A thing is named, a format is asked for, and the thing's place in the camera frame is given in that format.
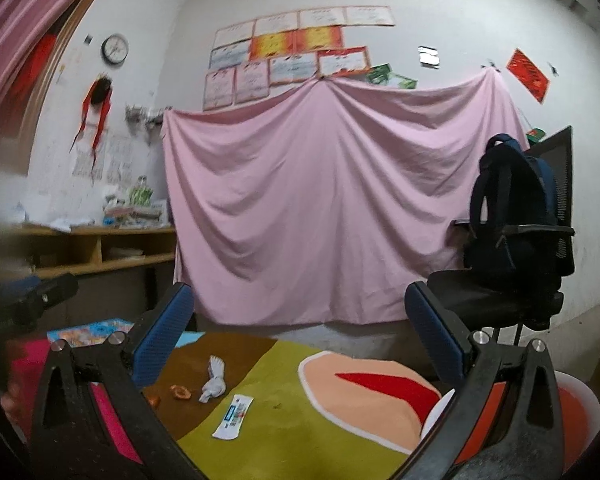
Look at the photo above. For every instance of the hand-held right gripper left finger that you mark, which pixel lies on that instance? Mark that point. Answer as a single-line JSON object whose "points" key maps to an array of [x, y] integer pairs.
{"points": [[162, 330]]}

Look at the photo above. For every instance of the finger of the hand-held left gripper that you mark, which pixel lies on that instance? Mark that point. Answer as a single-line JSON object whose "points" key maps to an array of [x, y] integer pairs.
{"points": [[50, 292]]}

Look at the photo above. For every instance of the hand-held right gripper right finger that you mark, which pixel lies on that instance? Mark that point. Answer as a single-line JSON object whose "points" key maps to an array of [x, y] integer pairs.
{"points": [[432, 335]]}

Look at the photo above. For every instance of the white tissue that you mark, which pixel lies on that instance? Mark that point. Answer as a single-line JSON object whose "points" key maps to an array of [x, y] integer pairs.
{"points": [[212, 385]]}

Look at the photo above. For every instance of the white printed packet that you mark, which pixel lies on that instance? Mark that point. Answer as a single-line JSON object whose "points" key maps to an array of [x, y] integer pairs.
{"points": [[232, 417]]}

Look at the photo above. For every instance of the orange plastic basin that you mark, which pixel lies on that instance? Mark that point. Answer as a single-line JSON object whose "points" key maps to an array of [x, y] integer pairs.
{"points": [[575, 410]]}

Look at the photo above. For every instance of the wooden shelf unit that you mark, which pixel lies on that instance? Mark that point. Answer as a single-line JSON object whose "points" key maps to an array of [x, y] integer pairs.
{"points": [[105, 260]]}

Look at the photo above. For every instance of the black office chair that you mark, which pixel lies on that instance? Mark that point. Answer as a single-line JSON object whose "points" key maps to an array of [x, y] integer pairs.
{"points": [[490, 295]]}

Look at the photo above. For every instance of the stack of books and papers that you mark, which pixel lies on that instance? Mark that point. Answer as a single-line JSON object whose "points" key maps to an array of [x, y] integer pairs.
{"points": [[135, 214]]}

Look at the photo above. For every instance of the glass jar green contents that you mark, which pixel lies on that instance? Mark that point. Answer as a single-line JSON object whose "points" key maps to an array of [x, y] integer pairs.
{"points": [[141, 192]]}

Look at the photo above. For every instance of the colourful patchwork blanket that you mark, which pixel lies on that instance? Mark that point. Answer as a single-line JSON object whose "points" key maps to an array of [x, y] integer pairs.
{"points": [[280, 410]]}

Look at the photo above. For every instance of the dark blue backpack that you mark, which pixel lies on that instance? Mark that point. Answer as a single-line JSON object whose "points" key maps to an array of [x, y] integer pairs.
{"points": [[515, 200]]}

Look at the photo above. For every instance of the pink hanging bed sheet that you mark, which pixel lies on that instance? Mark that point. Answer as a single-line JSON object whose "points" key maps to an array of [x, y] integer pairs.
{"points": [[305, 200]]}

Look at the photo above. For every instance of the red black hanging ornament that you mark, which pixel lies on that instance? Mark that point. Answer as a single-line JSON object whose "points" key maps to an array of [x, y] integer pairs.
{"points": [[97, 100]]}

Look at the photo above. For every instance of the wooden framed mirror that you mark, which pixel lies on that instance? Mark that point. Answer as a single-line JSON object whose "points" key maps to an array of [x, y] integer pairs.
{"points": [[55, 75]]}

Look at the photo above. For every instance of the green photo print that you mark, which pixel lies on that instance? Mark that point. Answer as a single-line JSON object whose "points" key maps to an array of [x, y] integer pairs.
{"points": [[404, 81], [379, 75]]}

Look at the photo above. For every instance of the pink striped cloth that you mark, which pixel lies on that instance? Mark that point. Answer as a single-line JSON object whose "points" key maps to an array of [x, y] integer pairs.
{"points": [[15, 25]]}

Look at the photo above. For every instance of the white wall chart sheet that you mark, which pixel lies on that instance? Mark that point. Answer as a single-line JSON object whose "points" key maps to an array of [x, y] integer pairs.
{"points": [[119, 160], [87, 157]]}

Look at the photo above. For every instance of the round wall clock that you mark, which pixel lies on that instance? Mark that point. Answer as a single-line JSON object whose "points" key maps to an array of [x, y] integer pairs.
{"points": [[115, 48]]}

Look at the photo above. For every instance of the red diamond wall poster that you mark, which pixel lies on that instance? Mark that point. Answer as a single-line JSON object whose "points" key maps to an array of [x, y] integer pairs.
{"points": [[527, 75]]}

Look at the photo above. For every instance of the black white wall sticker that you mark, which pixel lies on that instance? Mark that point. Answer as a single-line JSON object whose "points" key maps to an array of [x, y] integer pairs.
{"points": [[428, 56]]}

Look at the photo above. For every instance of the group of wall certificates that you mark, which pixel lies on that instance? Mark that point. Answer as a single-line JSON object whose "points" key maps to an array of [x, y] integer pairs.
{"points": [[290, 45]]}

